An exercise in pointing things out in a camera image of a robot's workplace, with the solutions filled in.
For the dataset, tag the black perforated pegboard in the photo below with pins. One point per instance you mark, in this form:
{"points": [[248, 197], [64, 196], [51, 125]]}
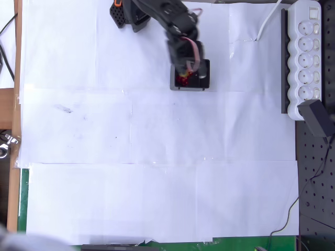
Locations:
{"points": [[319, 183]]}

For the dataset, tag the metal clamp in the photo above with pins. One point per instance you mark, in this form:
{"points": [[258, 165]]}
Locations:
{"points": [[8, 138]]}

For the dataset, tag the white power strip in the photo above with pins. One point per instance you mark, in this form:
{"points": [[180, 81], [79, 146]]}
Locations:
{"points": [[305, 15]]}

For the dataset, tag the green cutting mat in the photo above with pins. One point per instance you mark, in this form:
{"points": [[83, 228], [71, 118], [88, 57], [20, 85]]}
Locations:
{"points": [[23, 198]]}

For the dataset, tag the blurred grey object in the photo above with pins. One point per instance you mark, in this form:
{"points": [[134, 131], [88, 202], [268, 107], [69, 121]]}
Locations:
{"points": [[21, 241]]}

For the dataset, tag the black square bin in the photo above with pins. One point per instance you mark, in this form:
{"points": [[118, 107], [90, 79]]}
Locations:
{"points": [[206, 83]]}

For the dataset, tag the white paper table cover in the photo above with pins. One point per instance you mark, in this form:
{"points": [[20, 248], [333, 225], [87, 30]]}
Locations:
{"points": [[157, 196]]}

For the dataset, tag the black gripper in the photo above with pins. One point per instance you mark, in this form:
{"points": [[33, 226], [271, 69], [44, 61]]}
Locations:
{"points": [[180, 66]]}

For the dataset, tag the black power adapter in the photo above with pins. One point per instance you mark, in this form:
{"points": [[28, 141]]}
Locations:
{"points": [[314, 117]]}

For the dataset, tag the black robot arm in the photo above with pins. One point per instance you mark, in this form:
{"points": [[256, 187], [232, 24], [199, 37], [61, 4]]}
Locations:
{"points": [[157, 13]]}

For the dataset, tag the black flat device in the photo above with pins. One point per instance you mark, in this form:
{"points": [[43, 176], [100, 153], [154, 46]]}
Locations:
{"points": [[117, 248]]}

